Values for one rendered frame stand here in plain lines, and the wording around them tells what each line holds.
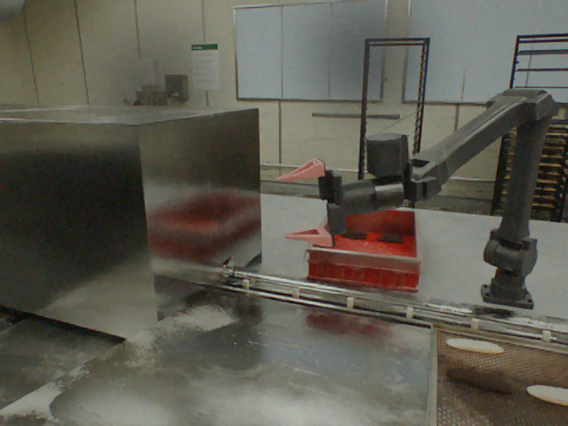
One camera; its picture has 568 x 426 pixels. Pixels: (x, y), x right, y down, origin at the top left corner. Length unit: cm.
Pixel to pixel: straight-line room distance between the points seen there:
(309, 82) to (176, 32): 207
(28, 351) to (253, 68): 510
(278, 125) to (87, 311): 490
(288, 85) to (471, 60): 218
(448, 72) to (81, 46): 536
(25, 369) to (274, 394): 56
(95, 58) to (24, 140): 639
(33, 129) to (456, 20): 482
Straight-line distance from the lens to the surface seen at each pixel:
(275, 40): 572
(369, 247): 148
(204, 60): 617
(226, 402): 62
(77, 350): 104
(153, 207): 82
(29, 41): 835
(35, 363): 103
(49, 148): 93
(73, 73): 768
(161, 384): 66
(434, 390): 70
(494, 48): 532
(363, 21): 543
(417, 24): 534
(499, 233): 117
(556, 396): 77
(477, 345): 87
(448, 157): 81
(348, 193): 68
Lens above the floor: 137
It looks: 17 degrees down
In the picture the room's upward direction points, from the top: straight up
